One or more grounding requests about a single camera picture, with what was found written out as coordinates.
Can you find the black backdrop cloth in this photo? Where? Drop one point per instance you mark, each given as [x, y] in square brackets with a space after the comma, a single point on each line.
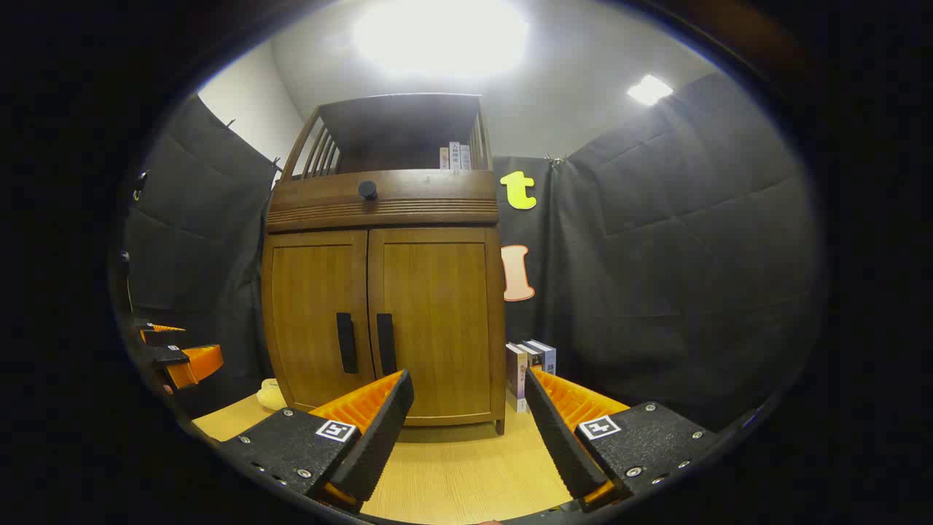
[692, 255]

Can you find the blue grey book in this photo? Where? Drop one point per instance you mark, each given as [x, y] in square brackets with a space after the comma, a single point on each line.
[547, 357]

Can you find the wooden shoe cabinet door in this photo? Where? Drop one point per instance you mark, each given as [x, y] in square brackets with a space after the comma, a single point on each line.
[310, 306]
[444, 313]

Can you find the wooden double-door shoe cabinet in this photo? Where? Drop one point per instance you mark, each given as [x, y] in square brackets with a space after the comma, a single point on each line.
[379, 211]

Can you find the cream round object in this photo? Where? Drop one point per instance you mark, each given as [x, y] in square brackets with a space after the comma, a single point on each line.
[271, 395]

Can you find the dark book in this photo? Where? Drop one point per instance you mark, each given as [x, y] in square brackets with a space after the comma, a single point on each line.
[532, 356]

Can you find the large ceiling light panel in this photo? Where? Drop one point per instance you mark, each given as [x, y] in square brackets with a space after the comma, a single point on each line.
[441, 36]

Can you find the small ceiling light panel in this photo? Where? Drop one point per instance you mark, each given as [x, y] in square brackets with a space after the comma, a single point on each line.
[649, 90]

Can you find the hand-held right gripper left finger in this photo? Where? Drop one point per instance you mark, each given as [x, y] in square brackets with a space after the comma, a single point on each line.
[383, 437]

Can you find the black round knob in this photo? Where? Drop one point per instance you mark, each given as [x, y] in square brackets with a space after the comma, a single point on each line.
[367, 190]

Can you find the pale purple spine book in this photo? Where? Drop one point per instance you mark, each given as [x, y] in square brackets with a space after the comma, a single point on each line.
[516, 379]

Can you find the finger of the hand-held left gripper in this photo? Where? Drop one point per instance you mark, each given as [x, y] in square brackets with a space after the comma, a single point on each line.
[164, 338]
[193, 364]

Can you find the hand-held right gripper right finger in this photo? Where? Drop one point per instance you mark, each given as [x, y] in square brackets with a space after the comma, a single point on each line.
[557, 437]

